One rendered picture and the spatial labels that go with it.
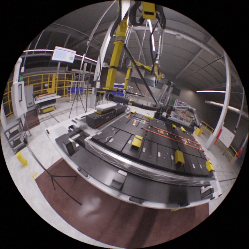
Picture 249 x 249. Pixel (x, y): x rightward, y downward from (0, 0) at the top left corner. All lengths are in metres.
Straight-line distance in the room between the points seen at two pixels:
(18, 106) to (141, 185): 2.72
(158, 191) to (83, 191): 1.17
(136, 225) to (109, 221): 0.41
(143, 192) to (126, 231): 1.06
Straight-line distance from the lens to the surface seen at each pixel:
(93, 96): 4.71
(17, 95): 2.50
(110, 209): 1.42
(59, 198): 1.63
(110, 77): 0.65
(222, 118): 5.69
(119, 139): 0.67
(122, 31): 0.78
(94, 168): 0.62
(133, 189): 0.58
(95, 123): 0.79
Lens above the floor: 1.42
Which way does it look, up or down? 26 degrees down
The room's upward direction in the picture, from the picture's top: 12 degrees clockwise
